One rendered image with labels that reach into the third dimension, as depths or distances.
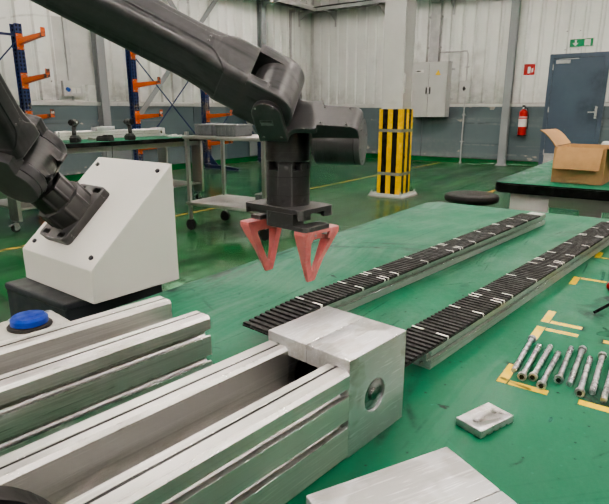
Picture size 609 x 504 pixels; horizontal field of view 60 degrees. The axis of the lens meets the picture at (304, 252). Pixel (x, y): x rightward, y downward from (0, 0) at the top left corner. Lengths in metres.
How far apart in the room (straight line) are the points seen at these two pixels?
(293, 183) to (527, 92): 11.04
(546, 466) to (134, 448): 0.35
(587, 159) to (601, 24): 9.11
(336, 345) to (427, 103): 11.57
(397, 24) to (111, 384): 6.61
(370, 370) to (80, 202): 0.65
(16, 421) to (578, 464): 0.48
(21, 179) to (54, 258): 0.16
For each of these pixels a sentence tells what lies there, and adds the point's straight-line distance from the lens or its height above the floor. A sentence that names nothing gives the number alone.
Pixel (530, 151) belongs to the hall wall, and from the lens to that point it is 11.62.
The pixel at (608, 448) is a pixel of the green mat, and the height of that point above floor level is 0.78.
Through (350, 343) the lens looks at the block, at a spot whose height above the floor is 0.87.
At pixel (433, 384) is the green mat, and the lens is 0.64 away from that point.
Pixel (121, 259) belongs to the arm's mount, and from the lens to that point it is 0.92.
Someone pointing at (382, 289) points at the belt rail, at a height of 0.79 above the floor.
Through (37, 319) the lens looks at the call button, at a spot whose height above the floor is 0.85.
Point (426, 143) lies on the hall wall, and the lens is 12.29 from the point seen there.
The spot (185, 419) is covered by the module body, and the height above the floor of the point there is 0.84.
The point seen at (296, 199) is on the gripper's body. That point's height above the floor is 0.97.
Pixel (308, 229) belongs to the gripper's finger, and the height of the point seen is 0.94.
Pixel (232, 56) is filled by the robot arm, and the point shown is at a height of 1.14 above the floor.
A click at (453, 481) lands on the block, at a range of 0.34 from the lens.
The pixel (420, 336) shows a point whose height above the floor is 0.81.
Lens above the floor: 1.08
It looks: 15 degrees down
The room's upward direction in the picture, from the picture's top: straight up
